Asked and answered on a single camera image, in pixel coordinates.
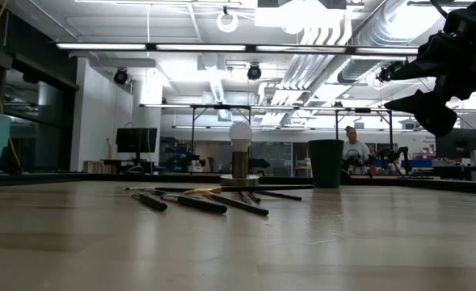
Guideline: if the person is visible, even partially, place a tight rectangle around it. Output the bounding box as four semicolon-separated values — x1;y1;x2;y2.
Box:
341;125;371;174

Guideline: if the long overhead light bar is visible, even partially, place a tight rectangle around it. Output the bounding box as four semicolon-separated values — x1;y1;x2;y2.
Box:
55;41;420;57

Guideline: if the brown wooden stack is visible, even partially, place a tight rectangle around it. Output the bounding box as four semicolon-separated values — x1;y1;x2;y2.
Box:
82;159;117;175

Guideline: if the black ceiling spotlight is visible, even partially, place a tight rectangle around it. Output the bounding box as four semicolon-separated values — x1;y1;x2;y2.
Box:
376;60;404;84
246;62;263;81
112;67;130;86

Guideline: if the brass table lamp with bulb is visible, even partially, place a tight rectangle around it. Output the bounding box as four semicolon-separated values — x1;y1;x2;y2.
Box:
220;120;261;187

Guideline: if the black long gold-ferrule paintbrush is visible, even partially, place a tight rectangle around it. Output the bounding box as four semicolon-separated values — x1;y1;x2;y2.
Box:
203;191;270;217

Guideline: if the dark green cup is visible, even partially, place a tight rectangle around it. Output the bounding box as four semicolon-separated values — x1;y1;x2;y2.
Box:
308;138;346;189

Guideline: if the black computer monitor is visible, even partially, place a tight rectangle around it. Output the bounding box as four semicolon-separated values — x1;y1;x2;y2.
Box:
115;127;158;171
434;125;476;159

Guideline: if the thick black silver-ferrule paintbrush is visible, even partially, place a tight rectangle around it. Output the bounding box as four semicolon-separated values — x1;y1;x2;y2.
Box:
130;190;169;213
159;192;229;215

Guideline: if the round white ceiling lamp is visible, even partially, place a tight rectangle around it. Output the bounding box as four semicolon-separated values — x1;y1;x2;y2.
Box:
216;11;240;34

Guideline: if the yellow cable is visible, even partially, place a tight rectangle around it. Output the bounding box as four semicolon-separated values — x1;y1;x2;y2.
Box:
0;0;24;174

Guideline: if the black gold-ferrule flat paintbrush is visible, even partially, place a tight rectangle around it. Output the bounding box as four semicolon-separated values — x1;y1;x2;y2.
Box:
183;183;314;196

